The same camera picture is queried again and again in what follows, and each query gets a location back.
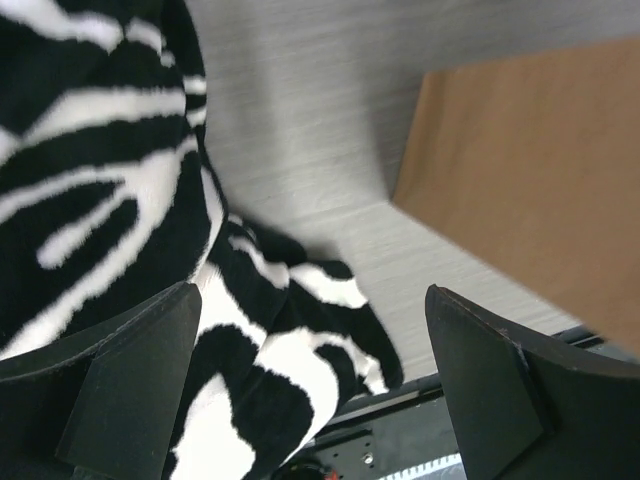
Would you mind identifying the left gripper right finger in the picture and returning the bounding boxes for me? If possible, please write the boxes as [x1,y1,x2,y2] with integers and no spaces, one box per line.
[425,285,639,479]

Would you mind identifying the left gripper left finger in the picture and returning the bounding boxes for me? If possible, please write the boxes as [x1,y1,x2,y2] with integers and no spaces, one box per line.
[1,283,201,479]

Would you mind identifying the brown paper bag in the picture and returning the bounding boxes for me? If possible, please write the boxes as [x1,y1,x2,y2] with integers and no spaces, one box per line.
[393,36,639,352]

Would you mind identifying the zebra print pillow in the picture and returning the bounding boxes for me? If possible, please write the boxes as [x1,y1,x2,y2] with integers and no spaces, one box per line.
[1,1,404,479]

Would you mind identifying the white slotted cable duct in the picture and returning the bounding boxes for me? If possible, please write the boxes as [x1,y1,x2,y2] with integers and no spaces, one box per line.
[381,453,467,480]

